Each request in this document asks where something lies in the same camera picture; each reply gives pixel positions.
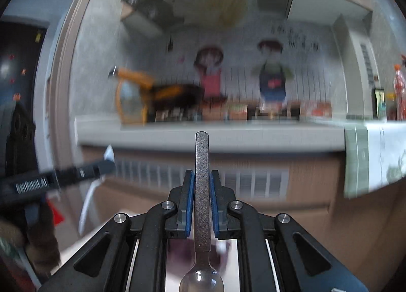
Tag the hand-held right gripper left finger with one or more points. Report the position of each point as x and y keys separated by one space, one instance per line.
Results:
x=189 y=203

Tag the black and yellow bottle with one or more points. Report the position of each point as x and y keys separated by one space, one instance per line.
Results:
x=378 y=103

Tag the wall poster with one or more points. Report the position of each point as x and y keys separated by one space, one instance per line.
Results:
x=241 y=63

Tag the row of seasoning boxes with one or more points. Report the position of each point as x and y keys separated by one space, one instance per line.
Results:
x=241 y=111

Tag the orange glass kettle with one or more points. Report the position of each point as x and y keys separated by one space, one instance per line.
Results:
x=131 y=98

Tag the black chair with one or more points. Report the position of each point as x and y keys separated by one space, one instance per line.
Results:
x=20 y=133

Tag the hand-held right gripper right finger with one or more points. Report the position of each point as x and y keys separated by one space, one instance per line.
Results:
x=215 y=203

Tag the white wall appliance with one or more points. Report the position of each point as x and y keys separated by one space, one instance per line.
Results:
x=358 y=63

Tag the dark refrigerator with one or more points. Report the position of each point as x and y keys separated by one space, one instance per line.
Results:
x=16 y=73

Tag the purple utensil holder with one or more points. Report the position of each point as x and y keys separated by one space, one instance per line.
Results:
x=180 y=257

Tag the black pan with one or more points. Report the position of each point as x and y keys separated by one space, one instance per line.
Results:
x=177 y=93

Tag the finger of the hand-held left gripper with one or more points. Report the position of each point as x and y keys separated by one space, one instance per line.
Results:
x=85 y=171

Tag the sauce bottles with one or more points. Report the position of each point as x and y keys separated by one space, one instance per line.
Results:
x=400 y=89

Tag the red object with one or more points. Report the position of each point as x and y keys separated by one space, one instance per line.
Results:
x=55 y=216

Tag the green checked cloth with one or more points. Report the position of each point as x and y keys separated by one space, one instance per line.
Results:
x=364 y=158

